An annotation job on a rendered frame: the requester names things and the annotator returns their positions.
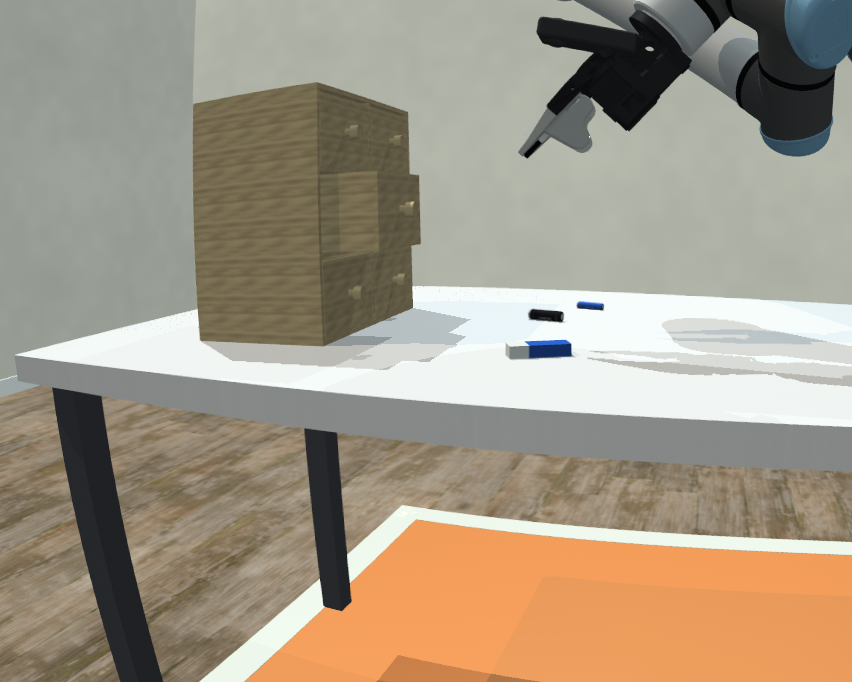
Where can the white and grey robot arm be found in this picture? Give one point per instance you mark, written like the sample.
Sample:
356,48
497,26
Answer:
788,93

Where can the brown wooden chest of drawers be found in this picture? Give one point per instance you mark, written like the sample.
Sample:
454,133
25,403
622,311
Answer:
257,216

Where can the dark wooden drawer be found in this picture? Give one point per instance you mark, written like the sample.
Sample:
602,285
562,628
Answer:
388,129
391,293
340,120
347,304
363,211

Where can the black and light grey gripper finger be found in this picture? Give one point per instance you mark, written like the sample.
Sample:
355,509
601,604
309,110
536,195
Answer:
545,137
566,126

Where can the black aa battery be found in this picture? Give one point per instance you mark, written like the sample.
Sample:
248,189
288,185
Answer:
546,315

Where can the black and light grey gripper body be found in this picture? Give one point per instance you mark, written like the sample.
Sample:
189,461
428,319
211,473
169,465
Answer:
617,75

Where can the blue and white eraser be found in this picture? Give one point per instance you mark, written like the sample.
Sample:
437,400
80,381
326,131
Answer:
538,349

